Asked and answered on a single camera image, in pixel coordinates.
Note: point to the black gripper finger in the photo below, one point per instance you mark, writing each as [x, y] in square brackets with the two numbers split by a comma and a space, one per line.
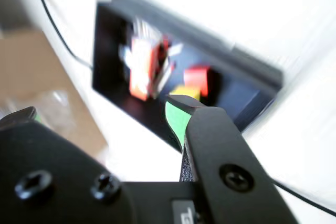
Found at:
[236, 169]
[52, 182]

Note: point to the yellow cube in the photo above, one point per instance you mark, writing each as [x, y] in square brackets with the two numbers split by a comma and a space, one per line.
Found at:
[186, 93]

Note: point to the red cube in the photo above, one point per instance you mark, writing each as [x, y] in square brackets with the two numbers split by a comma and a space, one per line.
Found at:
[197, 79]

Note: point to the large cardboard box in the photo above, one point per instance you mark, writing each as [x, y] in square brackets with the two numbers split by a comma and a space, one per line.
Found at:
[39, 77]

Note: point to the black box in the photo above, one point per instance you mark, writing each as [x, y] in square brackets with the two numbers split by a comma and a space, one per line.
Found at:
[113, 77]

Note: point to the clear plastic bag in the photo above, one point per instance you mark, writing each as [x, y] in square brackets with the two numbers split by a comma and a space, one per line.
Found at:
[57, 98]

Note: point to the red and white package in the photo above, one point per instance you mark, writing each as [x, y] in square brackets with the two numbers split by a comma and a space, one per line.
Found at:
[141, 74]

